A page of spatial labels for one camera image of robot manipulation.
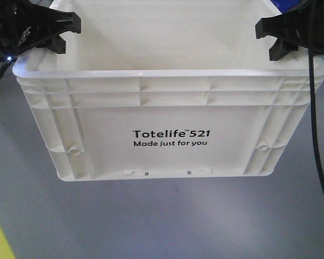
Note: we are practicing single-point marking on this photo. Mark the white plastic tote box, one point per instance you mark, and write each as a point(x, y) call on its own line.
point(165, 89)

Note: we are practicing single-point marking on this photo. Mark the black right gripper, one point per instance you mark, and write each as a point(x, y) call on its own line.
point(302, 25)

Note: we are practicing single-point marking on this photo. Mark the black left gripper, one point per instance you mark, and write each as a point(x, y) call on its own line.
point(25, 25)

